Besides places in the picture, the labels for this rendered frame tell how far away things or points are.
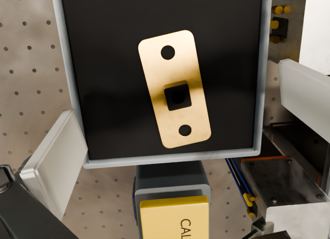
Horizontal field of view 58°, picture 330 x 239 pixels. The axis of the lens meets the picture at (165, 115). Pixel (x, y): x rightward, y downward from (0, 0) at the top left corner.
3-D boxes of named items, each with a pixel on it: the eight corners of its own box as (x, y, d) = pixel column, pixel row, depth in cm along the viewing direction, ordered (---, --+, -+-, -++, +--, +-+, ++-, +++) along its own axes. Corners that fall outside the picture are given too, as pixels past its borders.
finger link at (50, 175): (61, 225, 13) (44, 229, 13) (89, 149, 20) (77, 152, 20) (35, 169, 12) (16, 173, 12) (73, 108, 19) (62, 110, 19)
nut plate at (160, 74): (211, 136, 23) (214, 144, 22) (163, 147, 23) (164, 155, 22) (191, 27, 20) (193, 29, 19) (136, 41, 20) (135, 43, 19)
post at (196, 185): (175, 100, 71) (213, 244, 30) (143, 103, 70) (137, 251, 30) (173, 69, 68) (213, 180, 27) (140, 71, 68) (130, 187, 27)
